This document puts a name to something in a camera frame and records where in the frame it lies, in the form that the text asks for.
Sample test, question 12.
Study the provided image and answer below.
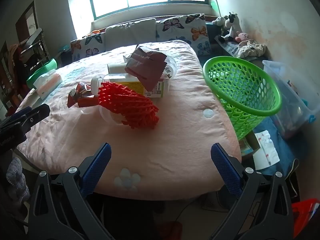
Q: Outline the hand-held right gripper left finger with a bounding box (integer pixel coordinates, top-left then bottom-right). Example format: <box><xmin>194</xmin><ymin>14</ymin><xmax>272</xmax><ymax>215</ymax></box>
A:
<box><xmin>28</xmin><ymin>142</ymin><xmax>112</xmax><ymax>240</ymax></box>

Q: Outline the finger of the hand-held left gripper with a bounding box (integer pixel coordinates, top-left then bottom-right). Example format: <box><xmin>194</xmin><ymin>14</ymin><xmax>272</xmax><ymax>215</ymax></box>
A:
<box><xmin>5</xmin><ymin>106</ymin><xmax>32</xmax><ymax>122</ymax></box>
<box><xmin>19</xmin><ymin>104</ymin><xmax>50</xmax><ymax>133</ymax></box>

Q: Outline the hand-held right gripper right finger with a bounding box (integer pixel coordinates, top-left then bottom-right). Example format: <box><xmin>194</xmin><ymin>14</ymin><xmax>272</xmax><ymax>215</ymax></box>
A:
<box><xmin>210</xmin><ymin>142</ymin><xmax>294</xmax><ymax>240</ymax></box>

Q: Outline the orange red snack wrapper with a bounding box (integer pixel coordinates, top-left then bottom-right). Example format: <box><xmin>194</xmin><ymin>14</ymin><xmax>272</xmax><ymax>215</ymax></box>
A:
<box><xmin>67</xmin><ymin>82</ymin><xmax>100</xmax><ymax>109</ymax></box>

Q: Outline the clear plastic container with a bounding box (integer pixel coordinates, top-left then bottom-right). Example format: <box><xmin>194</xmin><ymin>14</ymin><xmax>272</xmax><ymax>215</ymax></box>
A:
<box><xmin>79</xmin><ymin>105</ymin><xmax>125</xmax><ymax>125</ymax></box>

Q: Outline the green plastic basket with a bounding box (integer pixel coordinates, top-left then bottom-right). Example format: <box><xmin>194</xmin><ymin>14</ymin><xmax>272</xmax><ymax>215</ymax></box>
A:
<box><xmin>202</xmin><ymin>56</ymin><xmax>282</xmax><ymax>140</ymax></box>

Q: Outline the red foam fruit net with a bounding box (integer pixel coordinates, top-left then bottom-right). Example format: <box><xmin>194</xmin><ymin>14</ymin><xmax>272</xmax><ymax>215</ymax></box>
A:
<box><xmin>97</xmin><ymin>81</ymin><xmax>160</xmax><ymax>130</ymax></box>

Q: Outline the white carton box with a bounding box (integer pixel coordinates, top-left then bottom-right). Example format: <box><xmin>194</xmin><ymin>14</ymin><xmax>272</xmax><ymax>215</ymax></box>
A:
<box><xmin>107</xmin><ymin>63</ymin><xmax>128</xmax><ymax>75</ymax></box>

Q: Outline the plastic bottle with yellow label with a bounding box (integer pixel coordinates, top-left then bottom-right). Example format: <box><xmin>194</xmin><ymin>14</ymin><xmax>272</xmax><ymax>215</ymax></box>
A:
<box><xmin>90</xmin><ymin>74</ymin><xmax>171</xmax><ymax>98</ymax></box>

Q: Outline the dark red snack wrapper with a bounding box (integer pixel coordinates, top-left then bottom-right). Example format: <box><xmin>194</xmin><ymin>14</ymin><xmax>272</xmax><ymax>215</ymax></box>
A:
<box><xmin>124</xmin><ymin>44</ymin><xmax>168</xmax><ymax>92</ymax></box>

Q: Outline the white printed paper cup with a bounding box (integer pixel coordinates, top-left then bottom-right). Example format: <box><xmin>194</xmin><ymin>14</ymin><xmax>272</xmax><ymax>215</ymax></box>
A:
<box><xmin>160</xmin><ymin>55</ymin><xmax>178</xmax><ymax>80</ymax></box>

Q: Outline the cardboard box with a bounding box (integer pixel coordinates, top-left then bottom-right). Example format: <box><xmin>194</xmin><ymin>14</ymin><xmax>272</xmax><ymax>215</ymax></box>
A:
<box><xmin>237</xmin><ymin>130</ymin><xmax>262</xmax><ymax>158</ymax></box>

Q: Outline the pink tissue pack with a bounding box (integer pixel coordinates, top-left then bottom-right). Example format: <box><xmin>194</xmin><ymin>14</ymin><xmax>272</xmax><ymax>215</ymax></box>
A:
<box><xmin>32</xmin><ymin>69</ymin><xmax>63</xmax><ymax>100</ymax></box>

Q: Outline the grey knit cloth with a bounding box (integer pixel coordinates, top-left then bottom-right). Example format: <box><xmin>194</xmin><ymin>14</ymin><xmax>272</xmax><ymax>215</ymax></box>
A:
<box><xmin>6</xmin><ymin>156</ymin><xmax>30</xmax><ymax>203</ymax></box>

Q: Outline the green plastic bin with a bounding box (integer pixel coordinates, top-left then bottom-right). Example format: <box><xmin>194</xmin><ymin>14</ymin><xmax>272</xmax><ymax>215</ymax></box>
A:
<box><xmin>26</xmin><ymin>58</ymin><xmax>58</xmax><ymax>89</ymax></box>

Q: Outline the white paper sheet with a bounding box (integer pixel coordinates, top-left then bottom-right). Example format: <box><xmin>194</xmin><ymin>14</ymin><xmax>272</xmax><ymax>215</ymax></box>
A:
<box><xmin>252</xmin><ymin>130</ymin><xmax>280</xmax><ymax>170</ymax></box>

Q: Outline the metal rack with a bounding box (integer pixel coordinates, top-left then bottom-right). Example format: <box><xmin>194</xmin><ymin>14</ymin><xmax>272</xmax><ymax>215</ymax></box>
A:
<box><xmin>19</xmin><ymin>27</ymin><xmax>50</xmax><ymax>75</ymax></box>

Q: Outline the pink blanket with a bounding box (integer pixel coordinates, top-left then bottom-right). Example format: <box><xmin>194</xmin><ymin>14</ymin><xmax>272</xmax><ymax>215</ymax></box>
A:
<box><xmin>15</xmin><ymin>40</ymin><xmax>242</xmax><ymax>202</ymax></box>

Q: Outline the small butterfly print pillow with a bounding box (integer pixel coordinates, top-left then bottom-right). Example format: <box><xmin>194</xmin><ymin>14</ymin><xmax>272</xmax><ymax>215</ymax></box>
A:
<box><xmin>70</xmin><ymin>32</ymin><xmax>107</xmax><ymax>62</ymax></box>

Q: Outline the red plastic item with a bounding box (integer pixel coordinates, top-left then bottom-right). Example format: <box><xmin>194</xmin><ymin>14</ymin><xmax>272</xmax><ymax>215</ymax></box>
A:
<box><xmin>291</xmin><ymin>198</ymin><xmax>320</xmax><ymax>239</ymax></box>

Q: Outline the wooden framed mirror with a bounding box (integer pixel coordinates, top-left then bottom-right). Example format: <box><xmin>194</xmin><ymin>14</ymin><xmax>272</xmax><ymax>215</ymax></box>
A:
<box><xmin>15</xmin><ymin>0</ymin><xmax>38</xmax><ymax>43</ymax></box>

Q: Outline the clear plastic storage box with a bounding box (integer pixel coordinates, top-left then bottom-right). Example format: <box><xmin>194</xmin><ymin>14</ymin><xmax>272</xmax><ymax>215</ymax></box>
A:
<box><xmin>262</xmin><ymin>60</ymin><xmax>318</xmax><ymax>139</ymax></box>

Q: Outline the crumpled beige cloth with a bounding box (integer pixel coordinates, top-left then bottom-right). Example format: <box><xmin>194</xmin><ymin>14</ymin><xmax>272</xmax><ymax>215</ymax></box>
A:
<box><xmin>236</xmin><ymin>39</ymin><xmax>268</xmax><ymax>59</ymax></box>

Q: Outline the grey pillow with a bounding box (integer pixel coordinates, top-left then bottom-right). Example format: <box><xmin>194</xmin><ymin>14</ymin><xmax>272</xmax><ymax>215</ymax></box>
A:
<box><xmin>104</xmin><ymin>18</ymin><xmax>157</xmax><ymax>53</ymax></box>

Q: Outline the pink plush toy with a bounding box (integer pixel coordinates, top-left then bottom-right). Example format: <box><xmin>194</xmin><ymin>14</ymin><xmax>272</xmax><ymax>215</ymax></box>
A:
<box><xmin>234</xmin><ymin>32</ymin><xmax>249</xmax><ymax>43</ymax></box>

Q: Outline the cow plush toy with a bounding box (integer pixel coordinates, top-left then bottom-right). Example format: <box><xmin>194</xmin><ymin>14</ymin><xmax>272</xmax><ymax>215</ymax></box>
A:
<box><xmin>217</xmin><ymin>12</ymin><xmax>242</xmax><ymax>43</ymax></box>

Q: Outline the grey plush toy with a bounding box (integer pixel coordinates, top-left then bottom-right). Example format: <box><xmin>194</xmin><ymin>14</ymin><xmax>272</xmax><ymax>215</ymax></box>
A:
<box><xmin>212</xmin><ymin>16</ymin><xmax>229</xmax><ymax>28</ymax></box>

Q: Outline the large butterfly print pillow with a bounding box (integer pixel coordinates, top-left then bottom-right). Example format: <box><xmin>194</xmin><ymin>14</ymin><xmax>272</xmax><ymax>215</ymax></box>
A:
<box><xmin>155</xmin><ymin>14</ymin><xmax>212</xmax><ymax>57</ymax></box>

